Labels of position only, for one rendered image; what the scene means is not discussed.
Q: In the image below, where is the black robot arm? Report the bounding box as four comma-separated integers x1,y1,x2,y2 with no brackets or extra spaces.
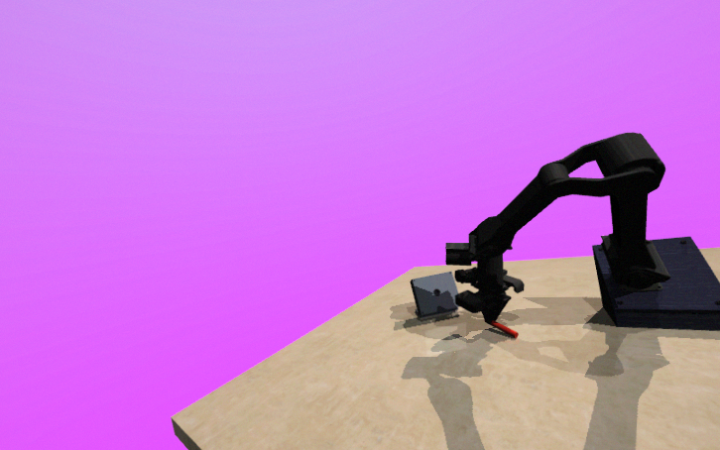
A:
445,133,671,292

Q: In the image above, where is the dark red peg with white band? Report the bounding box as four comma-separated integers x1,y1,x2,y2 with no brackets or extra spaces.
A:
490,320,519,338

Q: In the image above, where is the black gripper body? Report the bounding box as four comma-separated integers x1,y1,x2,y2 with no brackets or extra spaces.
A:
454,267,524,313

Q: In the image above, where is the grey sloped panel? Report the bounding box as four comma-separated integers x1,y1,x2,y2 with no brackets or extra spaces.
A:
411,272,459,318

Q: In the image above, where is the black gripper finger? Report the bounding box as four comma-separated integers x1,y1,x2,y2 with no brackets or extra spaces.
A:
493,295,511,321
481,302,498,324

